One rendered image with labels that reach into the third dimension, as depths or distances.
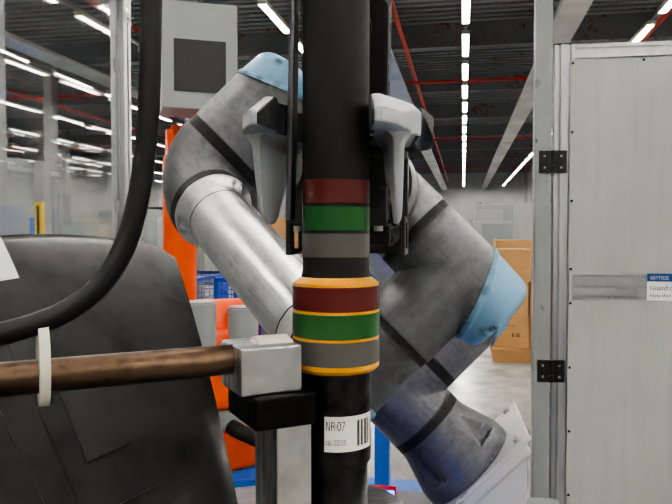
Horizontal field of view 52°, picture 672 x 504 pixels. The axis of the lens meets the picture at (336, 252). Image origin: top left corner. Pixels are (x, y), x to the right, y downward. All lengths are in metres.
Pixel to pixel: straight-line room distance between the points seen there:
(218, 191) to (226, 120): 0.10
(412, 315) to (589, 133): 1.67
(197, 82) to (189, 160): 3.37
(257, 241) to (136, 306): 0.30
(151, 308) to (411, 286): 0.23
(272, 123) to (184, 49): 3.92
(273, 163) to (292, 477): 0.15
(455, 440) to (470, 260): 0.48
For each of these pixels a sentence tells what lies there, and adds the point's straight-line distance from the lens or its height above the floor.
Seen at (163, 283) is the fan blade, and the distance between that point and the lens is 0.45.
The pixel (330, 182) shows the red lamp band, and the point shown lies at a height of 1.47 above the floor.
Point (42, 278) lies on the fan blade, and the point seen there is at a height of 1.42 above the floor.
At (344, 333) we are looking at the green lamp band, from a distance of 0.33.
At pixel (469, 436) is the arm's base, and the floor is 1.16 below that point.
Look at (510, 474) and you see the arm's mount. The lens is 1.01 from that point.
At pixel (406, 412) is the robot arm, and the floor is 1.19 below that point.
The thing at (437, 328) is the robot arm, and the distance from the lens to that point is 0.58.
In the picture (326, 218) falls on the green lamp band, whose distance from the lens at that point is 0.33.
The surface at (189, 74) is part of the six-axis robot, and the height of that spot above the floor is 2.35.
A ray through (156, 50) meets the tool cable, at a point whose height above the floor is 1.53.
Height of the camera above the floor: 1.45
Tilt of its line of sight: 2 degrees down
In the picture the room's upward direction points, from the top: straight up
